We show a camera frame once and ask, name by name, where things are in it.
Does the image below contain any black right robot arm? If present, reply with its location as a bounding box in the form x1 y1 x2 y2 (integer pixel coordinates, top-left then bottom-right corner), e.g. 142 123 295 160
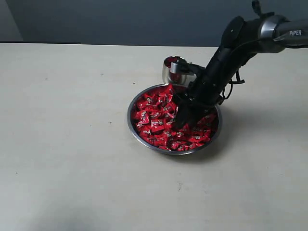
170 14 308 129

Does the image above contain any pile of red wrapped candies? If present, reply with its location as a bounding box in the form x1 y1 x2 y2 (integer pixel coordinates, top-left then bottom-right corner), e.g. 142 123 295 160
131 84 219 152

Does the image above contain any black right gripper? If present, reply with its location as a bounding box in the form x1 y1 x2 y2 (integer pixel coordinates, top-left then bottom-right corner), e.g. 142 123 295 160
174 64 229 129

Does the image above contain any black cable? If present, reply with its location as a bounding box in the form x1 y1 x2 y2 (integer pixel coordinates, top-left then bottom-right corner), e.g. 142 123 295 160
218 0 265 105

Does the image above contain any round steel bowl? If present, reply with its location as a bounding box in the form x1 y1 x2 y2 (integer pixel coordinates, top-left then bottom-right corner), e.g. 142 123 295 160
127 83 223 156

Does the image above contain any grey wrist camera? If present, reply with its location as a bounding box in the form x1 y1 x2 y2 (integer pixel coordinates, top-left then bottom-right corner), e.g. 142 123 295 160
169 61 200 77

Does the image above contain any stainless steel cup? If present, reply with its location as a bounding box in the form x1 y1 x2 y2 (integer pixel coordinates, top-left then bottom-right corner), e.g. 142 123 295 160
162 56 187 85

